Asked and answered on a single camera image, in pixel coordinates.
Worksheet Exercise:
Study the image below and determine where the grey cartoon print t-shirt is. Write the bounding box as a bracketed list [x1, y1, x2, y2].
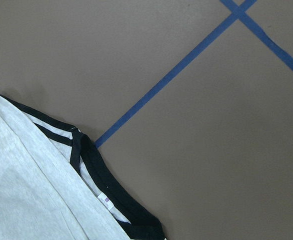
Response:
[0, 95, 165, 240]

